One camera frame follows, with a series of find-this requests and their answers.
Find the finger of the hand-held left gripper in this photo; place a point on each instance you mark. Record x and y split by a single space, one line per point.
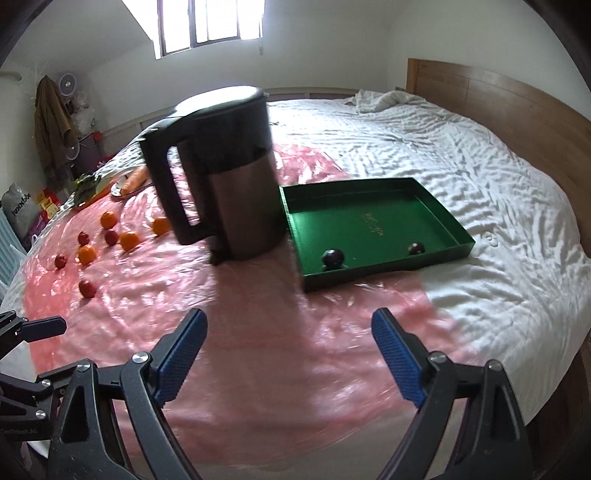
44 327
27 390

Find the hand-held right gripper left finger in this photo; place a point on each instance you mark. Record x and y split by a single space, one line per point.
180 355

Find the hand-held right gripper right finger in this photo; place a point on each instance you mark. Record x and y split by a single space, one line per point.
397 360

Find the red apple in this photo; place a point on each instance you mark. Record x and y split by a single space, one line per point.
111 237
60 261
87 289
83 238

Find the orange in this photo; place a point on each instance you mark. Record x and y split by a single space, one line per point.
129 240
160 226
87 254
108 219

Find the green cardboard tray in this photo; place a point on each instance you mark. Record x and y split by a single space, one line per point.
369 226

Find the pink plastic sheet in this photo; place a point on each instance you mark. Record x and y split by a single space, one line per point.
258 332

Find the white radiator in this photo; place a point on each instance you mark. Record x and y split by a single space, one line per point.
10 251

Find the dark purple plum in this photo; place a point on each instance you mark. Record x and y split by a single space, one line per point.
416 248
333 259

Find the grey printed bag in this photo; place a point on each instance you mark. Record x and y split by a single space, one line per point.
18 210

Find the yellow box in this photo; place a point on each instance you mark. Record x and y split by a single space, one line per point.
46 202

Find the orange rimmed plate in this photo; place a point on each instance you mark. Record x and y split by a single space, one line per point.
94 198

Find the leafy green vegetable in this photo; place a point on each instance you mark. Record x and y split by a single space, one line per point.
87 182

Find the round metal plate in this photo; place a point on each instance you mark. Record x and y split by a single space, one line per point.
116 192

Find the carrot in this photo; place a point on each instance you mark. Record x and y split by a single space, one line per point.
134 179

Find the brown hanging coat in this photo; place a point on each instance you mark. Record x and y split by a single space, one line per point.
51 124

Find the white bed cover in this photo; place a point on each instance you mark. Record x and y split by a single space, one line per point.
485 161

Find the clear plastic bag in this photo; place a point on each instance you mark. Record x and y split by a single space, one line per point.
85 113

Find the window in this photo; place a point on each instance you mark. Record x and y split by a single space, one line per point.
207 23

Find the white wall fan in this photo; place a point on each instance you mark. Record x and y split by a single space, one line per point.
68 84

